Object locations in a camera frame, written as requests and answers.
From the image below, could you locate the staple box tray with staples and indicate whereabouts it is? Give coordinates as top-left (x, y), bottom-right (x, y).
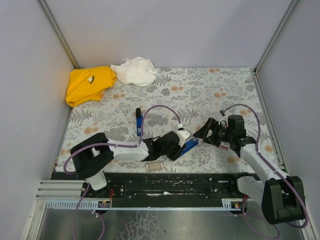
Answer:
top-left (146, 162), bottom-right (164, 173)

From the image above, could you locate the red white staple box sleeve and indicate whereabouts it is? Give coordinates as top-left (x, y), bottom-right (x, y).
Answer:
top-left (219, 141), bottom-right (230, 149)

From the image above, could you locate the floral patterned table mat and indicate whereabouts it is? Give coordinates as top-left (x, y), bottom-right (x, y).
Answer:
top-left (54, 67), bottom-right (278, 172)

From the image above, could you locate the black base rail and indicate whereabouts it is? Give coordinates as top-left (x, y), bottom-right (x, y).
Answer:
top-left (51, 172), bottom-right (250, 201)

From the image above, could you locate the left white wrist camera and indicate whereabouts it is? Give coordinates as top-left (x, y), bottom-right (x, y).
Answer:
top-left (176, 124), bottom-right (191, 147)

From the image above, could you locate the white crumpled cloth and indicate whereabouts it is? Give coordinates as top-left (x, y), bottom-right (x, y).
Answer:
top-left (110, 56), bottom-right (158, 87)

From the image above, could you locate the yellow t-shirt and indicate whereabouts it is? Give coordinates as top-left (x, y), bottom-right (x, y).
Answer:
top-left (65, 66), bottom-right (117, 107)

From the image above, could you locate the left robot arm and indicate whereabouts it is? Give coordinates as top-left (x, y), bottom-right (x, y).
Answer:
top-left (70, 128), bottom-right (190, 191)

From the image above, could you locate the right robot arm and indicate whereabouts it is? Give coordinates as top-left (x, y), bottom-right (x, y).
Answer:
top-left (193, 115), bottom-right (309, 225)

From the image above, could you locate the white slotted cable duct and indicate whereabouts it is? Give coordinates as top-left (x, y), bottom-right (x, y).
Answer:
top-left (46, 197), bottom-right (243, 211)

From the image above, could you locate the blue stapler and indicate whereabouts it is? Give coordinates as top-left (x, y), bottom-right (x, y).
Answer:
top-left (135, 107), bottom-right (199, 156)

